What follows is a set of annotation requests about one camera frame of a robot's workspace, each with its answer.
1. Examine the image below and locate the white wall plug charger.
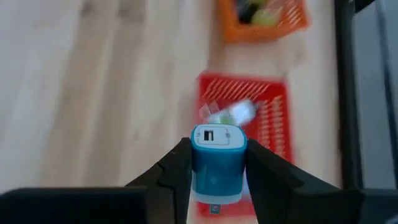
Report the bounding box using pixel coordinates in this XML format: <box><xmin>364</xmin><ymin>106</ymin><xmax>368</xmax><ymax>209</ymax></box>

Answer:
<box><xmin>229</xmin><ymin>99</ymin><xmax>259</xmax><ymax>125</ymax></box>

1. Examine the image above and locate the teal USB wall charger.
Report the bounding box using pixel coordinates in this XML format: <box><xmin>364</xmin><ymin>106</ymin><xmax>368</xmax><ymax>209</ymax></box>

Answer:
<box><xmin>190</xmin><ymin>123</ymin><xmax>249</xmax><ymax>216</ymax></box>

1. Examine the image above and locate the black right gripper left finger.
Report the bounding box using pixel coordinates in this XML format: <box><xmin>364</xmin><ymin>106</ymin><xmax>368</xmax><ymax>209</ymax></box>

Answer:
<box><xmin>126</xmin><ymin>138</ymin><xmax>193</xmax><ymax>224</ymax></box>

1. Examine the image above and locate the red plastic basket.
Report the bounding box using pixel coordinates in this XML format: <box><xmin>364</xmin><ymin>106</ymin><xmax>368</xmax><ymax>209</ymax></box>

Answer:
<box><xmin>195</xmin><ymin>72</ymin><xmax>295</xmax><ymax>218</ymax></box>

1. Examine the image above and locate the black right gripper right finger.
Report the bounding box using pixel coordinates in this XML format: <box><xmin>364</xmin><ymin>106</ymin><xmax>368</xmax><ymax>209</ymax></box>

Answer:
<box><xmin>247</xmin><ymin>138</ymin><xmax>363</xmax><ymax>224</ymax></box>

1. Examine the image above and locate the black hourglass with green sand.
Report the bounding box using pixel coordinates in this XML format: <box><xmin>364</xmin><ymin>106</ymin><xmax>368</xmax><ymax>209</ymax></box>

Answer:
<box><xmin>234</xmin><ymin>0</ymin><xmax>268</xmax><ymax>25</ymax></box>

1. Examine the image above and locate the orange plastic basket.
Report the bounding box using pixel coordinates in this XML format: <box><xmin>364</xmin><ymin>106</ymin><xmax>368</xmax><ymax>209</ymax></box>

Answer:
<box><xmin>216</xmin><ymin>0</ymin><xmax>311</xmax><ymax>44</ymax></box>

